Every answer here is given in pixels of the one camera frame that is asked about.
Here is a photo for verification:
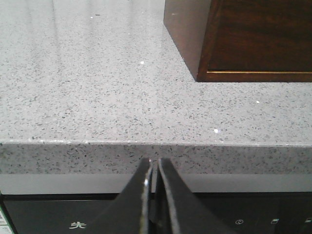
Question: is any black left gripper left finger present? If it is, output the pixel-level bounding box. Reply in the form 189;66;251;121
88;158;153;234

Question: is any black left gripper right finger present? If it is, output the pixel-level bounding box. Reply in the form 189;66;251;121
151;158;235;234

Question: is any dark wooden drawer cabinet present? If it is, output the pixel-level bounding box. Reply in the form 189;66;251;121
163;0;312;82

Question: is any black glass appliance panel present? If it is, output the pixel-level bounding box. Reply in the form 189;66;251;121
0;192;312;234

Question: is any white green label sticker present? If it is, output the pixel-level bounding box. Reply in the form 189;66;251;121
0;208;13;234

